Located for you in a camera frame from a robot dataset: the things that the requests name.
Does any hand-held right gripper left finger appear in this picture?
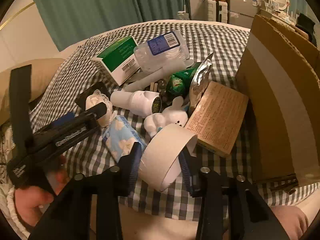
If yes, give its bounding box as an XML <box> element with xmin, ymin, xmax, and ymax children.
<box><xmin>29</xmin><ymin>142</ymin><xmax>143</xmax><ymax>240</ymax></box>

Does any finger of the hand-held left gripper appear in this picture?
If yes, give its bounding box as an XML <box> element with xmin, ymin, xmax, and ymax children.
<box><xmin>51</xmin><ymin>102</ymin><xmax>108</xmax><ymax>132</ymax></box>

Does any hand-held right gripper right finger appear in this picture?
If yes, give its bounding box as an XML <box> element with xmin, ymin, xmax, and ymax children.
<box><xmin>178</xmin><ymin>150</ymin><xmax>292</xmax><ymax>240</ymax></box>

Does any white wrapper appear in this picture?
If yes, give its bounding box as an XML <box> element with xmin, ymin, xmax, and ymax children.
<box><xmin>86</xmin><ymin>91</ymin><xmax>118</xmax><ymax>128</ymax></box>

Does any white tape roll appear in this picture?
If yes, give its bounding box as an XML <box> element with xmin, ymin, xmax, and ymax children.
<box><xmin>139</xmin><ymin>124</ymin><xmax>198</xmax><ymax>192</ymax></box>

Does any white bunny figure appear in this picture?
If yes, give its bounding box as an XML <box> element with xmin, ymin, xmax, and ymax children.
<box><xmin>144</xmin><ymin>96</ymin><xmax>188</xmax><ymax>138</ymax></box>

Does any green and white box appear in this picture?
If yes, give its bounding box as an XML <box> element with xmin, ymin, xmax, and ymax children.
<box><xmin>91</xmin><ymin>36</ymin><xmax>142</xmax><ymax>86</ymax></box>

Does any brown kraft box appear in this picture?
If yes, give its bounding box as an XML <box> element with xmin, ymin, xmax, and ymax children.
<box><xmin>184</xmin><ymin>81</ymin><xmax>249</xmax><ymax>158</ymax></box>

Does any large cardboard box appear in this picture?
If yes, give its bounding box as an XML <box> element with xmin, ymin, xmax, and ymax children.
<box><xmin>235</xmin><ymin>14</ymin><xmax>320</xmax><ymax>188</ymax></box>

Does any person's left forearm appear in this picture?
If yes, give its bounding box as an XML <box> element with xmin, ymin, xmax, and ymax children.
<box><xmin>0</xmin><ymin>180</ymin><xmax>29</xmax><ymax>239</ymax></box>

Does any person's left hand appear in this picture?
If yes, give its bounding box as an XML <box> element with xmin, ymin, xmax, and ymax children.
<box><xmin>14</xmin><ymin>154</ymin><xmax>67</xmax><ymax>228</ymax></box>

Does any black card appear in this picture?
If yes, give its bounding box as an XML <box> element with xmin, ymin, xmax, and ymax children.
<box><xmin>75</xmin><ymin>81</ymin><xmax>112</xmax><ymax>110</ymax></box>

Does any floral bed sheet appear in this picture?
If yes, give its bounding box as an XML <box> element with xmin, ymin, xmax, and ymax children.
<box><xmin>0</xmin><ymin>125</ymin><xmax>17</xmax><ymax>173</ymax></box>

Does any blue tissue pack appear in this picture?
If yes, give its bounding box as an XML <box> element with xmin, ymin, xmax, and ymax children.
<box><xmin>102</xmin><ymin>116</ymin><xmax>148</xmax><ymax>163</ymax></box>

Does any white bottle with green cap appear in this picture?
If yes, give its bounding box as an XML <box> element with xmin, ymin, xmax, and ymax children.
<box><xmin>110</xmin><ymin>90</ymin><xmax>163</xmax><ymax>118</ymax></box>

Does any beige pillow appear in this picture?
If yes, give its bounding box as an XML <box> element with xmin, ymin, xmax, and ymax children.
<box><xmin>0</xmin><ymin>58</ymin><xmax>66</xmax><ymax>125</ymax></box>

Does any green snack packet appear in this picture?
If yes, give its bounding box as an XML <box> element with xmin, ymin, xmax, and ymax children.
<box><xmin>166</xmin><ymin>64</ymin><xmax>203</xmax><ymax>98</ymax></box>

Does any clear plastic bag pack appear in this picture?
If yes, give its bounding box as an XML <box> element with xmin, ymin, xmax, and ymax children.
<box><xmin>134</xmin><ymin>30</ymin><xmax>194</xmax><ymax>74</ymax></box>

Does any silver foil bag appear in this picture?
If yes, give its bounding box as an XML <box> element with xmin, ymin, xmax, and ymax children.
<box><xmin>189</xmin><ymin>53</ymin><xmax>213</xmax><ymax>105</ymax></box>

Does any green curtain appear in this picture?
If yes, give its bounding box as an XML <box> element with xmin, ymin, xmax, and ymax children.
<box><xmin>30</xmin><ymin>0</ymin><xmax>189</xmax><ymax>52</ymax></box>

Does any person's leg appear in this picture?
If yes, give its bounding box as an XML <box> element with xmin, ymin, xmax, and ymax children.
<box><xmin>270</xmin><ymin>205</ymin><xmax>309</xmax><ymax>240</ymax></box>

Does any white suitcase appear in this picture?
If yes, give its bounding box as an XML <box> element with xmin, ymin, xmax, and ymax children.
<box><xmin>205</xmin><ymin>0</ymin><xmax>229</xmax><ymax>23</ymax></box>

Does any grey mini fridge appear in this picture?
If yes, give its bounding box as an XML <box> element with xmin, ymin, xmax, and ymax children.
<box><xmin>229</xmin><ymin>0</ymin><xmax>262</xmax><ymax>28</ymax></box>

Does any white vanity desk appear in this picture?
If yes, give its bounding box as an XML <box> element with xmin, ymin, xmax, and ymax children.
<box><xmin>260</xmin><ymin>5</ymin><xmax>300</xmax><ymax>25</ymax></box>

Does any black chair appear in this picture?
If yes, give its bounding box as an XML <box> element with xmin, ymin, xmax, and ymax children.
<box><xmin>295</xmin><ymin>14</ymin><xmax>316</xmax><ymax>43</ymax></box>

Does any dark bead bracelet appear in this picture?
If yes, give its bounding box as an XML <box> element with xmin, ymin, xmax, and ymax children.
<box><xmin>150</xmin><ymin>79</ymin><xmax>170</xmax><ymax>100</ymax></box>

